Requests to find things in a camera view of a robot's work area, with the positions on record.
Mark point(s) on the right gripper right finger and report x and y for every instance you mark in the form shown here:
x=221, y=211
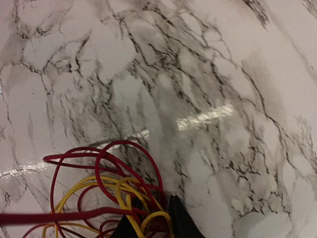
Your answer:
x=182, y=222

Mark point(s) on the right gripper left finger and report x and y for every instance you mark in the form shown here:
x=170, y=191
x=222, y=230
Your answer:
x=124, y=228

